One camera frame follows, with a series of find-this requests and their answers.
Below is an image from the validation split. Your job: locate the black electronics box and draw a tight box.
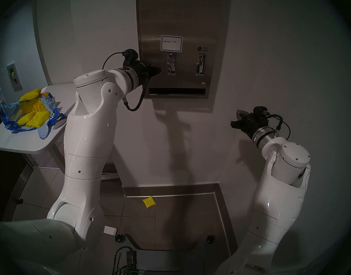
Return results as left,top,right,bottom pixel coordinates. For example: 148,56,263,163
125,250,138,267

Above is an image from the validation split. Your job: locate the wall fire extinguisher cabinet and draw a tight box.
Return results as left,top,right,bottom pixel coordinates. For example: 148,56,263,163
6,63,23,92

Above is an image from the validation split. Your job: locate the green cable bundle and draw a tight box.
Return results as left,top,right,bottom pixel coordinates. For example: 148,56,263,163
112,246,144,275

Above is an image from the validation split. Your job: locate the blue plastic pad bag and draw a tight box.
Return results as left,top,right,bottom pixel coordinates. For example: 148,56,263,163
1,92,68,140

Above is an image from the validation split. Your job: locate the white label blue border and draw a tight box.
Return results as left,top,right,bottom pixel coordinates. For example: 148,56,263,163
160,35,183,52

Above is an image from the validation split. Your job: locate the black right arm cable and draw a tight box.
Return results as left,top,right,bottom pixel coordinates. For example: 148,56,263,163
266,113,291,140

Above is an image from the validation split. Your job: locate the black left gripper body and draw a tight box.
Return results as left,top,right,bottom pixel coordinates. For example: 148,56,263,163
132,60,153,85

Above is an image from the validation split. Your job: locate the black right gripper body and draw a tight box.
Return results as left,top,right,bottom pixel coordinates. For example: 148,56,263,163
230,113,270,141

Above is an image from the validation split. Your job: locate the stainless steel dispenser cabinet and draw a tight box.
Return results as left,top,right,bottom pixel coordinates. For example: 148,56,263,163
136,0,232,100

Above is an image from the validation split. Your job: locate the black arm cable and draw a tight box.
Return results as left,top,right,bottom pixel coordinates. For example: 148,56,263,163
102,50,149,112
266,113,291,140

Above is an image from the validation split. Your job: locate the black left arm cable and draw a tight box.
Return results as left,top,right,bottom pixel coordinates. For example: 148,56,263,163
102,50,149,112

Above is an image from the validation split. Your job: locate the dark robot base platform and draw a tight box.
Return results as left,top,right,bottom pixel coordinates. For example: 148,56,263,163
118,234,230,275

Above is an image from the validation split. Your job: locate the white table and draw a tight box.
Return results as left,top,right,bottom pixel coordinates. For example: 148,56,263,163
0,83,120,236

